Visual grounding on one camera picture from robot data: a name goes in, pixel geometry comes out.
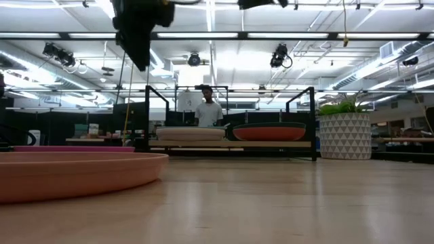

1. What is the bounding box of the beige plate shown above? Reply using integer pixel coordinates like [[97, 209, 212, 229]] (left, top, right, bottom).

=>
[[155, 126, 226, 142]]

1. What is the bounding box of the yellow cord with plug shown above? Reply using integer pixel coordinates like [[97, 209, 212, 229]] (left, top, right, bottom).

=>
[[342, 0, 350, 48]]

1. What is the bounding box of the black ceiling light with cable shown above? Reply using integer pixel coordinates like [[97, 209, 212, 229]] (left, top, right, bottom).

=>
[[269, 43, 294, 69]]

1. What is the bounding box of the person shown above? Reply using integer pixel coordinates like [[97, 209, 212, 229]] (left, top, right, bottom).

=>
[[194, 83, 224, 128]]

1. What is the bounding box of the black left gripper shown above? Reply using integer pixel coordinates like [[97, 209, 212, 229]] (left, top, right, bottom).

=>
[[111, 0, 176, 73]]

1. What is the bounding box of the white canister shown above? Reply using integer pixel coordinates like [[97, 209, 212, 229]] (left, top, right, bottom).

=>
[[27, 129, 41, 147]]

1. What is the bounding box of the green plant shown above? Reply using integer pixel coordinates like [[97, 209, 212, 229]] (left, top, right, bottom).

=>
[[317, 91, 370, 117]]

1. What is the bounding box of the black metal wooden shelf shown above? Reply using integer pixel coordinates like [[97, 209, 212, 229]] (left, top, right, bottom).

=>
[[144, 85, 318, 162]]

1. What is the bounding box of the magenta plate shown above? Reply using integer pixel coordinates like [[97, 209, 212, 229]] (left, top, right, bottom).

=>
[[12, 145, 136, 153]]

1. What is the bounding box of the white triangle pattern planter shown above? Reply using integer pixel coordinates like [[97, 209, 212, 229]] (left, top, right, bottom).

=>
[[318, 112, 372, 161]]

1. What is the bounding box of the background wooden table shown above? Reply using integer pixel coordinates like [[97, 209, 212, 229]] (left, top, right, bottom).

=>
[[65, 136, 113, 143]]

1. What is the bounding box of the black curved hose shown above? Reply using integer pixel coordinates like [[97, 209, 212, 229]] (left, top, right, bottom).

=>
[[0, 122, 40, 147]]

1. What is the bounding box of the peach plate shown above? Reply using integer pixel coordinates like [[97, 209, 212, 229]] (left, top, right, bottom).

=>
[[0, 150, 170, 205]]

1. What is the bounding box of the black ceiling spotlight cluster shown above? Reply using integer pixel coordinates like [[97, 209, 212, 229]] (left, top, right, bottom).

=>
[[41, 42, 77, 68]]

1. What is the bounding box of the orange bowl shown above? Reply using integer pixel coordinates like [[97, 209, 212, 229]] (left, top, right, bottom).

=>
[[232, 126, 307, 142]]

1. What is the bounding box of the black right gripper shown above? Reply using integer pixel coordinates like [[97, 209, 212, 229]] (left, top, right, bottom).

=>
[[237, 0, 290, 10]]

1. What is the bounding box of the round black ceiling camera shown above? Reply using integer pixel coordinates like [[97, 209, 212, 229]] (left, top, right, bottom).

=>
[[187, 52, 202, 67]]

